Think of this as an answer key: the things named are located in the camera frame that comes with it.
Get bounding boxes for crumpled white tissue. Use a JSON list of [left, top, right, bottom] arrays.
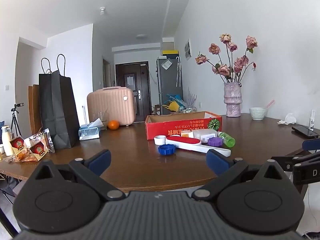
[[277, 113, 297, 125]]

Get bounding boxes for green spray bottle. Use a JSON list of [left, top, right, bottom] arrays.
[[217, 131, 236, 148]]

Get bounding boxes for white thermos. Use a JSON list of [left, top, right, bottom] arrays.
[[1, 126, 15, 157]]

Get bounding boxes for clear glass cup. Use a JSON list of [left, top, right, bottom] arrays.
[[93, 112, 108, 130]]

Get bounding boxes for blue ridged lid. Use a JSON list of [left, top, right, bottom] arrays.
[[158, 144, 177, 156]]

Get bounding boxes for pale green bowl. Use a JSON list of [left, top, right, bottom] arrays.
[[249, 107, 267, 120]]

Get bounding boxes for grey refrigerator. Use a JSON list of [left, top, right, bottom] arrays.
[[156, 57, 183, 115]]

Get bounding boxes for red gold snack packet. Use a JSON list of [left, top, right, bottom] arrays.
[[28, 141, 48, 161], [10, 136, 28, 156]]

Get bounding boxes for black phone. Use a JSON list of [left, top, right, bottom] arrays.
[[292, 125, 319, 138]]

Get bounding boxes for blue tissue pack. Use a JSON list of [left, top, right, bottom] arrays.
[[79, 118, 104, 140]]

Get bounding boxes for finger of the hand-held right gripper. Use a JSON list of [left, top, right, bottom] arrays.
[[302, 138, 320, 151], [271, 151, 320, 172]]

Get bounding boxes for metal frame chair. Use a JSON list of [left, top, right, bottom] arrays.
[[0, 176, 23, 205]]

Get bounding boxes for black tripod with camera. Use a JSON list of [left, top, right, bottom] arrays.
[[10, 102, 25, 138]]

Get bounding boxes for pink suitcase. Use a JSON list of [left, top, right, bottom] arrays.
[[87, 87, 136, 127]]

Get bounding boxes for dark brown entrance door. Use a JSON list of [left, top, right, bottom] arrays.
[[115, 61, 152, 123]]

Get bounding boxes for black paper bag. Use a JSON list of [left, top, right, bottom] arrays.
[[39, 54, 80, 150]]

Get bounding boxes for translucent plastic container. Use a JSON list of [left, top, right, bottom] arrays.
[[192, 128, 218, 144]]

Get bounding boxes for dried pink roses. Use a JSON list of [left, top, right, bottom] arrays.
[[195, 33, 258, 83]]

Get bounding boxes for red cardboard box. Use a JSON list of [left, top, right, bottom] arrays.
[[145, 111, 222, 140]]

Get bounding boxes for white wall panel box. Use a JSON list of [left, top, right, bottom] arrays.
[[184, 39, 192, 61]]

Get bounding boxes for silver foil packet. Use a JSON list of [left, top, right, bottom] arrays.
[[43, 128, 55, 153]]

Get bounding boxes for wooden interior door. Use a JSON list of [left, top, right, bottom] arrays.
[[102, 56, 111, 88]]

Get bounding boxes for red lint brush white handle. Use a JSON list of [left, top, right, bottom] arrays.
[[166, 135, 231, 157]]

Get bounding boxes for brown paper bag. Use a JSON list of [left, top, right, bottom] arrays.
[[27, 84, 43, 135]]

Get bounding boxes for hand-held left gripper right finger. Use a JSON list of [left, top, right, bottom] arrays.
[[191, 149, 292, 202]]

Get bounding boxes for pink ceramic vase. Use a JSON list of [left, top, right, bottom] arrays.
[[224, 82, 243, 117]]

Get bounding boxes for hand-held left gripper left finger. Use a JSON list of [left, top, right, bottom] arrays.
[[29, 149, 126, 202]]

